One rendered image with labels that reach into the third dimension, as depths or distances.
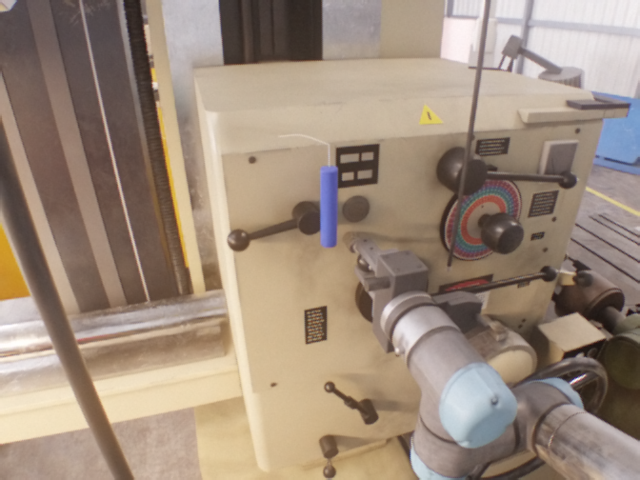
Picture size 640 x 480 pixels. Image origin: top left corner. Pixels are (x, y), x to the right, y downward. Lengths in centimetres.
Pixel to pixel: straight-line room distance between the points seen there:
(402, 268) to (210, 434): 137
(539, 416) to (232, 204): 49
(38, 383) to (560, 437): 116
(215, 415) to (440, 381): 145
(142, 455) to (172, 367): 139
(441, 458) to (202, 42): 109
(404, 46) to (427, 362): 110
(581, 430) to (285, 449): 71
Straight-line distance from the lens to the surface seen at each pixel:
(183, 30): 123
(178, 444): 254
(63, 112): 130
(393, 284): 52
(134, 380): 121
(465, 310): 56
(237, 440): 174
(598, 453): 51
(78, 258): 147
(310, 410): 98
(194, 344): 123
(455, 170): 69
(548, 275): 96
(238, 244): 62
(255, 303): 74
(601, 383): 101
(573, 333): 118
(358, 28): 133
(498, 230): 76
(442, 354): 46
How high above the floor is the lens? 202
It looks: 30 degrees down
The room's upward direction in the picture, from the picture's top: straight up
